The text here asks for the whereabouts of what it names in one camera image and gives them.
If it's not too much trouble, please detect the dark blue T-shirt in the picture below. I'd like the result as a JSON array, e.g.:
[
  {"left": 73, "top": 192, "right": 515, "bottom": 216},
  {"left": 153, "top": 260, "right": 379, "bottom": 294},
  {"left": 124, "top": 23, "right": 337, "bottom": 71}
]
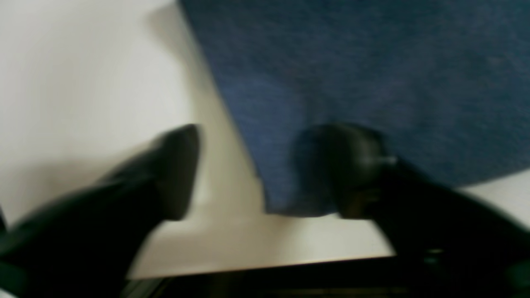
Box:
[{"left": 180, "top": 0, "right": 530, "bottom": 217}]

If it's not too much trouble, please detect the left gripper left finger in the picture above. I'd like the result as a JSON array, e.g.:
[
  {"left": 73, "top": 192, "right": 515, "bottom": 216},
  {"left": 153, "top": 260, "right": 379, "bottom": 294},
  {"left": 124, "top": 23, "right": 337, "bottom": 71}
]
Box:
[{"left": 1, "top": 124, "right": 200, "bottom": 298}]

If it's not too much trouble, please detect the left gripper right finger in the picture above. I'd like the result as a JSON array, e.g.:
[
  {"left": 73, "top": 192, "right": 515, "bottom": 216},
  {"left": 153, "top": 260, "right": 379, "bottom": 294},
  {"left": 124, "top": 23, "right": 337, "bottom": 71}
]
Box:
[{"left": 295, "top": 123, "right": 530, "bottom": 298}]

